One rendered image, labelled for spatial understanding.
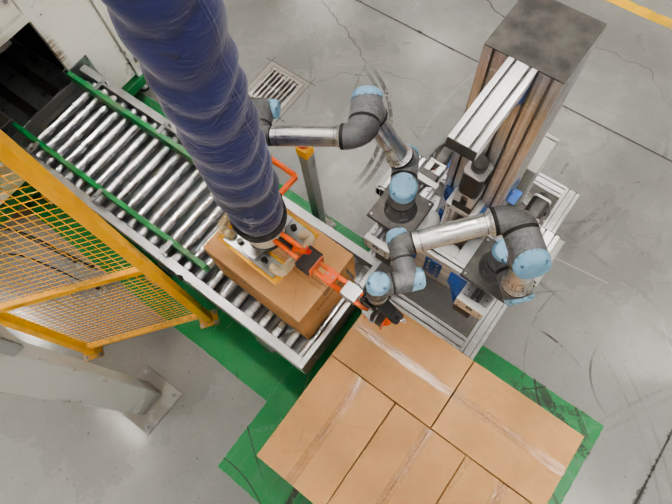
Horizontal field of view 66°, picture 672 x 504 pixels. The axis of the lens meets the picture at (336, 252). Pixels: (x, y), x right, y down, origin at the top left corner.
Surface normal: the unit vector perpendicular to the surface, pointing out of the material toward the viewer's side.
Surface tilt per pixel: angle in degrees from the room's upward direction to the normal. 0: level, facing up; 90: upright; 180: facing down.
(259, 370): 0
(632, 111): 0
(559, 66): 0
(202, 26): 80
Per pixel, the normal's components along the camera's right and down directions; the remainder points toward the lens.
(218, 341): -0.06, -0.36
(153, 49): -0.06, 0.84
